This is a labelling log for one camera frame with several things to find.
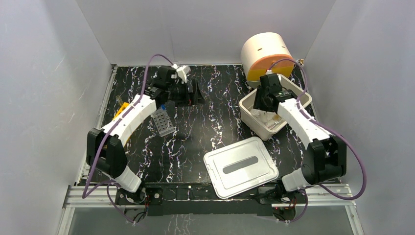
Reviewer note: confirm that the aluminium frame rail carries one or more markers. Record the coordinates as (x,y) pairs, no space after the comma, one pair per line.
(103,196)

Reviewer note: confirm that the yellow test tube rack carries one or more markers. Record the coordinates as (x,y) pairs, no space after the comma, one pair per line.
(126,122)

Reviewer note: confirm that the white plastic bin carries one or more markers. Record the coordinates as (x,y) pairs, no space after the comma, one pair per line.
(256,120)

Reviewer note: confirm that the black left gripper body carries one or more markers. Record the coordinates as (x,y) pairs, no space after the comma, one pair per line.
(189,93)

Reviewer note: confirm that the cream cylindrical drawer cabinet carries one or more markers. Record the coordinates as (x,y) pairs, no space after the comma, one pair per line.
(262,51)

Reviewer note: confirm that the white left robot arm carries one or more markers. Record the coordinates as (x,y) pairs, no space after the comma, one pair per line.
(105,146)

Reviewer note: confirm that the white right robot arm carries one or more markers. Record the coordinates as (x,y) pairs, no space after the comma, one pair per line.
(326,153)

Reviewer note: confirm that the clear plastic tube rack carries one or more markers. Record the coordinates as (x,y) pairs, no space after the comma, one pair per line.
(162,122)

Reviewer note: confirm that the white bin lid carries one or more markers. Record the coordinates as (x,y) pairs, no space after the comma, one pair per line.
(241,166)

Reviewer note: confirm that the metal crucible tongs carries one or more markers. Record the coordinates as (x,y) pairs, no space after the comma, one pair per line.
(269,124)

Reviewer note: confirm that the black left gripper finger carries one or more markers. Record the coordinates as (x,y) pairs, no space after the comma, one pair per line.
(196,95)
(181,95)

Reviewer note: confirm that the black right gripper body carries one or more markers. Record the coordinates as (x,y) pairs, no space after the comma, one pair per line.
(259,101)

